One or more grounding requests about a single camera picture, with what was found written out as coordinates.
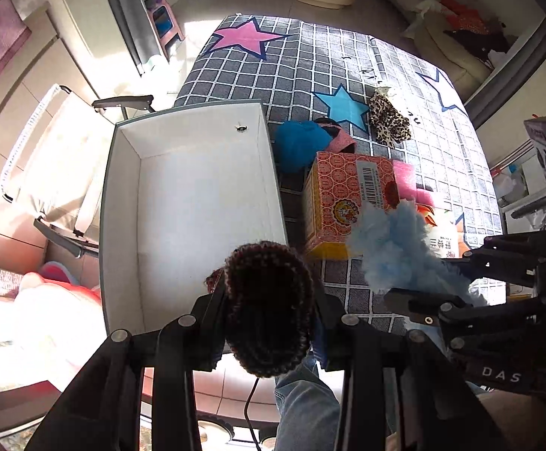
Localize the purple knitted hat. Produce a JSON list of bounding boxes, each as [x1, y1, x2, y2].
[[204, 240, 316, 378]]

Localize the light blue fluffy duster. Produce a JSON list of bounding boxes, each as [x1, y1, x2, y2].
[[346, 201, 487, 306]]

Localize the pink foam sponge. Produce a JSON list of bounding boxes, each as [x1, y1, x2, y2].
[[392, 160, 435, 208]]

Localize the pink black knitted shoe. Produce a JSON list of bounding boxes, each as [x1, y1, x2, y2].
[[315, 117, 356, 154]]

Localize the blue plastic bag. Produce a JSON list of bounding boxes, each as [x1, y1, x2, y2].
[[273, 121, 332, 174]]

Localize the leopard print scrunchie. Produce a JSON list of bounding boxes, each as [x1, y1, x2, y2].
[[368, 92, 412, 148]]

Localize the person's jeans legs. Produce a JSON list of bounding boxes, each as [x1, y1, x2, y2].
[[274, 353, 340, 451]]

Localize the floral tissue pack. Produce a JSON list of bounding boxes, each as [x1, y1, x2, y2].
[[416, 204, 471, 259]]

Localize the red patterned carton box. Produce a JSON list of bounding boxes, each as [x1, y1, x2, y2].
[[303, 152, 399, 261]]

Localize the white washing machine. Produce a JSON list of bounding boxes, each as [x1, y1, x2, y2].
[[494, 150, 546, 234]]

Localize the white storage box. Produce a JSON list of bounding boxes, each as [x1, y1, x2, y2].
[[99, 100, 287, 334]]

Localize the red plastic stool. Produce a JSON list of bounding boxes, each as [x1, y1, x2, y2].
[[18, 261, 102, 304]]

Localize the folding lounge chair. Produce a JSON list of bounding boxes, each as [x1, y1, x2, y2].
[[0, 83, 154, 259]]

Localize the beige sofa cushion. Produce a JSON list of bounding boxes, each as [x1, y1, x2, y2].
[[403, 11, 491, 102]]

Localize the pink plastic stool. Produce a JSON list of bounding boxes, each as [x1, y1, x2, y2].
[[149, 0, 184, 58]]

